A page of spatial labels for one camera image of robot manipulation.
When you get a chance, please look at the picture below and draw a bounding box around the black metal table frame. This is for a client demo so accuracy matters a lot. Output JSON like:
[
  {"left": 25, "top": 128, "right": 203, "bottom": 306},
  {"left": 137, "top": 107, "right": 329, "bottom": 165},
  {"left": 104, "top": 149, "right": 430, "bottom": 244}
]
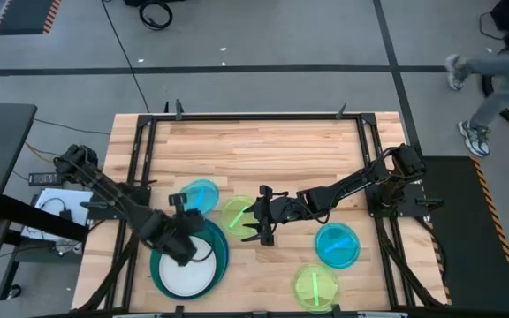
[{"left": 77, "top": 99, "right": 448, "bottom": 318}]

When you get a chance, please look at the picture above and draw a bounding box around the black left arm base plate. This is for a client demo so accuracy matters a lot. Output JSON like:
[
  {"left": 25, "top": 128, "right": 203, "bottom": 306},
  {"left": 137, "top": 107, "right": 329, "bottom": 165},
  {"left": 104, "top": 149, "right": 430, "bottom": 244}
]
[{"left": 80, "top": 185, "right": 152, "bottom": 221}]

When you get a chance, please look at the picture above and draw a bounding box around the black hazard striped mat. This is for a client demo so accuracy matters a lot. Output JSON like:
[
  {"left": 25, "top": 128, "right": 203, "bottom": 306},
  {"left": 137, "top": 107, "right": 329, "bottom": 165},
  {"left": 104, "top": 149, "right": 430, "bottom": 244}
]
[{"left": 0, "top": 0, "right": 63, "bottom": 36}]

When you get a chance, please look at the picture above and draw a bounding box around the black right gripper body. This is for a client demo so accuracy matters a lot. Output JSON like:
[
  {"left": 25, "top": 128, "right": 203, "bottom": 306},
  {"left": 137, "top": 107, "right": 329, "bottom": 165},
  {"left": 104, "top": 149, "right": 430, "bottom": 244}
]
[{"left": 256, "top": 184, "right": 302, "bottom": 247}]

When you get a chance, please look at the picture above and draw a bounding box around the long black floor cable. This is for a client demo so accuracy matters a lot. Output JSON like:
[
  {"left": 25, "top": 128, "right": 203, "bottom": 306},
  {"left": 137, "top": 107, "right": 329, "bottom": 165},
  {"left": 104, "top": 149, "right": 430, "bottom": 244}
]
[{"left": 101, "top": 0, "right": 151, "bottom": 114}]

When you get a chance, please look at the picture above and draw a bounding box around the clear blue plastic plate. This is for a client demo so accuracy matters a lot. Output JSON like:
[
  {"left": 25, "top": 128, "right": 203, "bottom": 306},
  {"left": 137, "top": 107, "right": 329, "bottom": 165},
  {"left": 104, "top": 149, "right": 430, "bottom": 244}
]
[
  {"left": 314, "top": 222, "right": 361, "bottom": 270},
  {"left": 179, "top": 178, "right": 221, "bottom": 216}
]

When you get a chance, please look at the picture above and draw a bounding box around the yellow cable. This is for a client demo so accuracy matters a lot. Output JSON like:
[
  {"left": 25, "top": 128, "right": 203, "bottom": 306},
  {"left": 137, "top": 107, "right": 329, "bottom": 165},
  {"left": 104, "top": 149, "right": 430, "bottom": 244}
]
[{"left": 24, "top": 140, "right": 61, "bottom": 164}]

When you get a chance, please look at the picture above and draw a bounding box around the thin black floor cable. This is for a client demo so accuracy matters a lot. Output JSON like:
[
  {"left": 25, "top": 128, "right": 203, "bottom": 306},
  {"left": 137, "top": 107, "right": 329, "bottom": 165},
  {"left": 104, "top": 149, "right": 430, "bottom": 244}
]
[{"left": 32, "top": 117, "right": 112, "bottom": 136}]

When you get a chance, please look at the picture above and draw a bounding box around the white board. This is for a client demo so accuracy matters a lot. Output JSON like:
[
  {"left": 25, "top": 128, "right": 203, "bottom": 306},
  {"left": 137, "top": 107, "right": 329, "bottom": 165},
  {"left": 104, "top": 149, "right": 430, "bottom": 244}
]
[{"left": 19, "top": 187, "right": 95, "bottom": 244}]

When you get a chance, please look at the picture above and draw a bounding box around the coiled black cable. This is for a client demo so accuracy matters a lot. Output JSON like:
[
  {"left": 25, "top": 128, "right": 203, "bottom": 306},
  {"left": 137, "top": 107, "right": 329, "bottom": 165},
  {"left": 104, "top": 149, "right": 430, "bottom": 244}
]
[{"left": 138, "top": 0, "right": 174, "bottom": 32}]

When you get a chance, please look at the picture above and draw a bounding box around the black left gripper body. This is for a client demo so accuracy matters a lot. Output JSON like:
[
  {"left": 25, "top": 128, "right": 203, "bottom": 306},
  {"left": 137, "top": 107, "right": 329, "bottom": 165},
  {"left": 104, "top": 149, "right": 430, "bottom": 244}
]
[{"left": 159, "top": 193, "right": 207, "bottom": 268}]

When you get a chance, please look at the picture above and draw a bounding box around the black power adapter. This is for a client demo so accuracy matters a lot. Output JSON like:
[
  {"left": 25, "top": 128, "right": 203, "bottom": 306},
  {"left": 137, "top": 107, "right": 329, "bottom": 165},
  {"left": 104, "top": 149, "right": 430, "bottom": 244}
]
[{"left": 27, "top": 171, "right": 64, "bottom": 186}]

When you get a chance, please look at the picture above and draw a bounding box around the clear green plastic plate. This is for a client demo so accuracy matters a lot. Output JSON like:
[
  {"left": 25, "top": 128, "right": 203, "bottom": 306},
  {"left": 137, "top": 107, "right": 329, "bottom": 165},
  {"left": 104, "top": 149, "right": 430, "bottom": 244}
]
[
  {"left": 220, "top": 194, "right": 260, "bottom": 239},
  {"left": 292, "top": 261, "right": 340, "bottom": 314}
]

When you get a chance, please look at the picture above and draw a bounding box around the thick black hose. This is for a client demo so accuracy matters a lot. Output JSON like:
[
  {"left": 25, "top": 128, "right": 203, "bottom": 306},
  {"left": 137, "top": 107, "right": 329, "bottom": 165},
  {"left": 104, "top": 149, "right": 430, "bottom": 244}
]
[{"left": 481, "top": 72, "right": 509, "bottom": 138}]

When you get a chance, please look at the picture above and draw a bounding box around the white plastic plate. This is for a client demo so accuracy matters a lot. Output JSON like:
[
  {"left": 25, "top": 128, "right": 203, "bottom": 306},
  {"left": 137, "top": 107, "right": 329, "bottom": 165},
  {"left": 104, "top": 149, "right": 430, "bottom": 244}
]
[{"left": 158, "top": 235, "right": 218, "bottom": 299}]

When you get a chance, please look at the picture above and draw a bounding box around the large teal plastic plate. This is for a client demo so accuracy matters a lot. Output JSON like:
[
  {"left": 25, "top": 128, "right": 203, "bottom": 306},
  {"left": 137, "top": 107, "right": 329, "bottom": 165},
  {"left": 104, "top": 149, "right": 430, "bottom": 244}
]
[{"left": 149, "top": 218, "right": 231, "bottom": 302}]

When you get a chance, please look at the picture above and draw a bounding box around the black hazard striped platform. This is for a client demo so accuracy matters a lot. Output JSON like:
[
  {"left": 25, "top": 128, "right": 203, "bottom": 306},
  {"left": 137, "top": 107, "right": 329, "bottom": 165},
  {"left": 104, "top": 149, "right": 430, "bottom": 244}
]
[{"left": 413, "top": 155, "right": 509, "bottom": 314}]

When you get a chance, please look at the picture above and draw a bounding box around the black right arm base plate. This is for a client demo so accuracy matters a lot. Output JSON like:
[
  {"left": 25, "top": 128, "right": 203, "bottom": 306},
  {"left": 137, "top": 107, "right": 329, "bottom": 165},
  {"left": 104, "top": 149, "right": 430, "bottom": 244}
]
[{"left": 364, "top": 183, "right": 445, "bottom": 218}]

